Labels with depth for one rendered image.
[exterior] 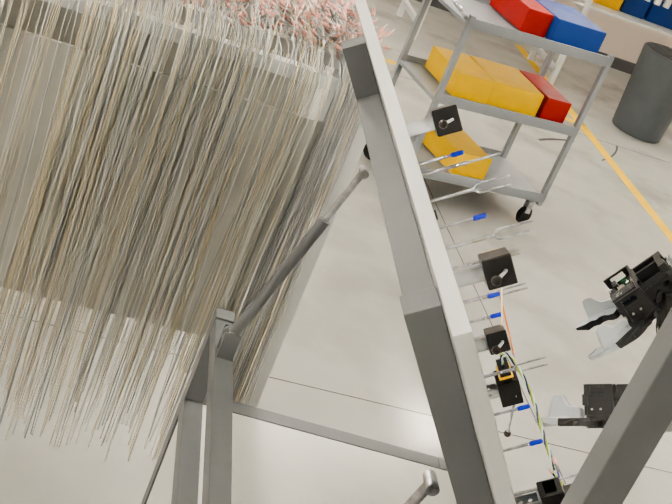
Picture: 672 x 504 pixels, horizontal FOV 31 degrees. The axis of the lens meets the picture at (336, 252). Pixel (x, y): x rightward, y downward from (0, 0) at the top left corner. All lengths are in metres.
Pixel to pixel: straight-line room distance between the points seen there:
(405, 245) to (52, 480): 2.07
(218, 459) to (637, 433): 1.05
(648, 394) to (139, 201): 1.65
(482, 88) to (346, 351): 1.95
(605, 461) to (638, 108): 8.06
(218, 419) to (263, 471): 0.30
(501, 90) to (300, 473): 3.94
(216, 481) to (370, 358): 2.66
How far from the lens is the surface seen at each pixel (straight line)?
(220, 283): 2.64
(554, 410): 2.34
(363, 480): 2.47
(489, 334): 1.88
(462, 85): 6.00
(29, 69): 2.43
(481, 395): 1.13
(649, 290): 2.21
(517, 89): 6.15
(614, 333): 2.21
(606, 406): 2.31
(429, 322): 1.24
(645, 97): 9.07
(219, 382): 2.20
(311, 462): 2.45
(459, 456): 1.34
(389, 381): 4.50
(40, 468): 3.50
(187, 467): 2.31
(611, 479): 1.10
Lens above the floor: 2.15
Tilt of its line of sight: 24 degrees down
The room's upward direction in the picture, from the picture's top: 23 degrees clockwise
